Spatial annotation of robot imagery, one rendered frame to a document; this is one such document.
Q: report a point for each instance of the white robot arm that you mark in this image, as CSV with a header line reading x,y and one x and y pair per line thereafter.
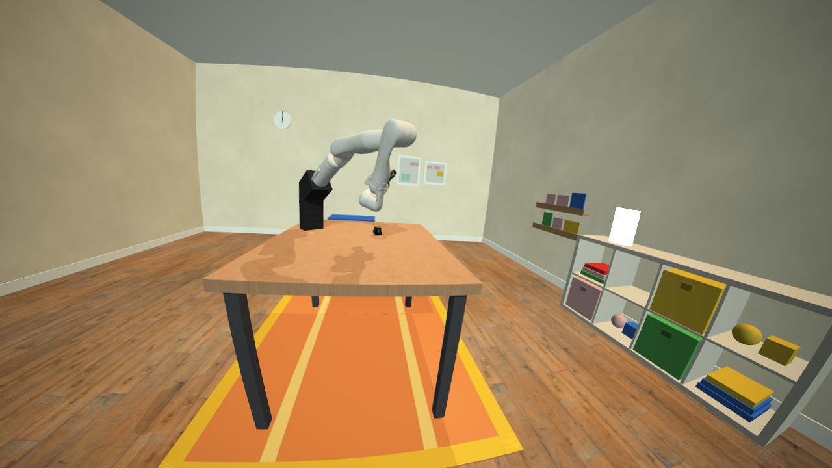
x,y
395,133

